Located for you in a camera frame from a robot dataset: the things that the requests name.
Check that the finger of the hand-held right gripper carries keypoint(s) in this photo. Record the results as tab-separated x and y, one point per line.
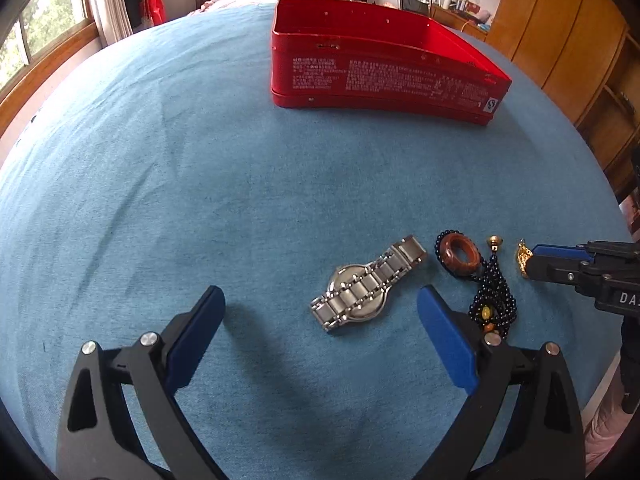
550	267
555	250

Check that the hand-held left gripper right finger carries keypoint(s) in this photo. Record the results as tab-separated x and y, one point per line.
447	345

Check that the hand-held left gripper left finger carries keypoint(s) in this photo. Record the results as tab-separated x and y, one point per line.
197	340

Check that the gold pendant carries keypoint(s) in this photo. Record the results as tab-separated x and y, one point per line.
522	260

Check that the silver wristwatch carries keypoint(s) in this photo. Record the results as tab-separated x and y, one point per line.
357	295

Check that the red tin box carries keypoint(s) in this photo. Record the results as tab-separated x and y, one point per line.
375	80

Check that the pink clothing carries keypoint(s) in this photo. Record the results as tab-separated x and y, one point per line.
607	440

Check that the open wooden shelf unit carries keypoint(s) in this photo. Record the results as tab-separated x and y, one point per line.
615	110

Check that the blue cloth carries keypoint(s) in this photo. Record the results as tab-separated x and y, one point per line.
175	185

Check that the wooden wardrobe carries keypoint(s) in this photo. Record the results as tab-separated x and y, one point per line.
550	25

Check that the wooden desk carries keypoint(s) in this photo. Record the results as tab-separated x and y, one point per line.
450	17

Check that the red garment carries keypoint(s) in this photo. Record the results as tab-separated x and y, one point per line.
155	7

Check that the floral bedsheet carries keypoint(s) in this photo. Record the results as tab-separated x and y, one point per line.
220	2

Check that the long beige curtain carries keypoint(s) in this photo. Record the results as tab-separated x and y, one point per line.
107	5

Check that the large wooden-framed window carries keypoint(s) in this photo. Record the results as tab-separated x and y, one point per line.
45	25

